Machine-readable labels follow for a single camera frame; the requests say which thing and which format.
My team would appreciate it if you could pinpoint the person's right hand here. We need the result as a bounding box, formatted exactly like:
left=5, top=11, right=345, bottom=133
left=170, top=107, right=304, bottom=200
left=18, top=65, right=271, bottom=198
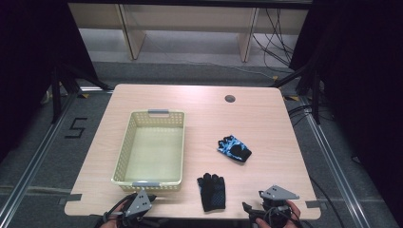
left=255, top=200, right=302, bottom=228

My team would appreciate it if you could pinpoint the metal floor rail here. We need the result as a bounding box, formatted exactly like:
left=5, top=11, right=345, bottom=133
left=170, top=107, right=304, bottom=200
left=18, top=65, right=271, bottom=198
left=0, top=90, right=80, bottom=222
left=298, top=96, right=372, bottom=228

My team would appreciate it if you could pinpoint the bundle of black cables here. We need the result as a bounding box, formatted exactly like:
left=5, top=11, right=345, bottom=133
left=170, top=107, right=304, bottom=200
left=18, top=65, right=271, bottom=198
left=252, top=8, right=296, bottom=68

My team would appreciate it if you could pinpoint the person's left hand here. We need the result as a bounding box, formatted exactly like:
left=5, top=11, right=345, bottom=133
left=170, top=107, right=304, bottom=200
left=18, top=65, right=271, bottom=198
left=100, top=202, right=128, bottom=228

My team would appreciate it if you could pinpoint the dark curtain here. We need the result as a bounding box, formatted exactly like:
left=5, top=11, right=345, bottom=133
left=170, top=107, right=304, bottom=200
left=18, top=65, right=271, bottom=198
left=288, top=0, right=403, bottom=219
left=0, top=0, right=99, bottom=161

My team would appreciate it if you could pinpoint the pale yellow plastic basket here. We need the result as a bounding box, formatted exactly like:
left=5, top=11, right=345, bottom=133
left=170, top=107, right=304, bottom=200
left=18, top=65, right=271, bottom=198
left=110, top=108, right=186, bottom=193

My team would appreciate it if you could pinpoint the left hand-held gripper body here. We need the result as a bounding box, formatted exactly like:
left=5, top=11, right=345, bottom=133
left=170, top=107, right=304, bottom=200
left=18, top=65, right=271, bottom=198
left=119, top=188, right=154, bottom=226

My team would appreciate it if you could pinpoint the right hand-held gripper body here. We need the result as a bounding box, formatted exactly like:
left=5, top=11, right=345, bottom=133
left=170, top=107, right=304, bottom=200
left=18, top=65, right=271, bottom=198
left=258, top=184, right=300, bottom=226

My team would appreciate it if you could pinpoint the black metal stand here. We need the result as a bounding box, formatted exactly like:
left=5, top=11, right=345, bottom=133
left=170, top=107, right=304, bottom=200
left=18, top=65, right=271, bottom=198
left=50, top=63, right=115, bottom=124
left=269, top=61, right=322, bottom=125

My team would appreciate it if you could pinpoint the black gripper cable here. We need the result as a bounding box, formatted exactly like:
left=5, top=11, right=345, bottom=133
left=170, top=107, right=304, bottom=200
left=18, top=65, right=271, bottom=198
left=102, top=193, right=137, bottom=224

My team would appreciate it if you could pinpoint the blue and black fingerless glove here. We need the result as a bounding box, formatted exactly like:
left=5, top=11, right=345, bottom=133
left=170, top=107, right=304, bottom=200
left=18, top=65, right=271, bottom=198
left=217, top=135, right=253, bottom=163

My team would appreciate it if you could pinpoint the light wooden shelf unit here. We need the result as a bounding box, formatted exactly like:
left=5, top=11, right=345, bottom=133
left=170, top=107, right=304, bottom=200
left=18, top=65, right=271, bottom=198
left=67, top=3, right=310, bottom=64

